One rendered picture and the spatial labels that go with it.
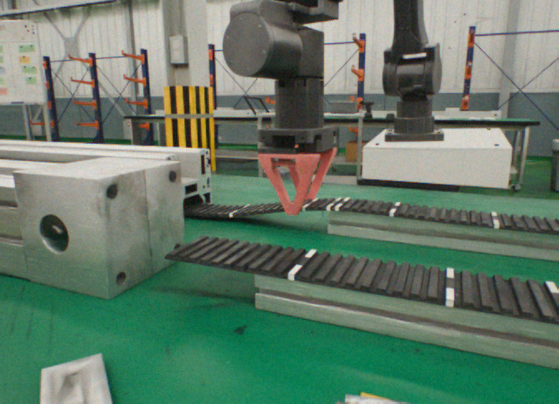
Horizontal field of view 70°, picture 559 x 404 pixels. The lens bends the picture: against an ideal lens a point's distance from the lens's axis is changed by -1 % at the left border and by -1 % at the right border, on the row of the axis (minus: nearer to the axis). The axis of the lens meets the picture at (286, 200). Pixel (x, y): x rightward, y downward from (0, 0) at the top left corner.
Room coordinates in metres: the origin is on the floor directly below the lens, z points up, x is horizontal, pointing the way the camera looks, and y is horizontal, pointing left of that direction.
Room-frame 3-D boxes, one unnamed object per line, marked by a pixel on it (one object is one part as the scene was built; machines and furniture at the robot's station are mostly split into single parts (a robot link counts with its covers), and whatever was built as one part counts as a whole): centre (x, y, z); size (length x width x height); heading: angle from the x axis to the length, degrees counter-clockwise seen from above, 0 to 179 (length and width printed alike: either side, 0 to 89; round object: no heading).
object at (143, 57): (9.87, 4.85, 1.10); 3.30 x 0.90 x 2.20; 67
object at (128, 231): (0.35, 0.15, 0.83); 0.12 x 0.09 x 0.10; 158
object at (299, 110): (0.48, -0.02, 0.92); 0.10 x 0.07 x 0.07; 158
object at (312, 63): (0.47, -0.01, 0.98); 0.07 x 0.06 x 0.07; 147
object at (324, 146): (0.49, -0.02, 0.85); 0.07 x 0.07 x 0.09; 68
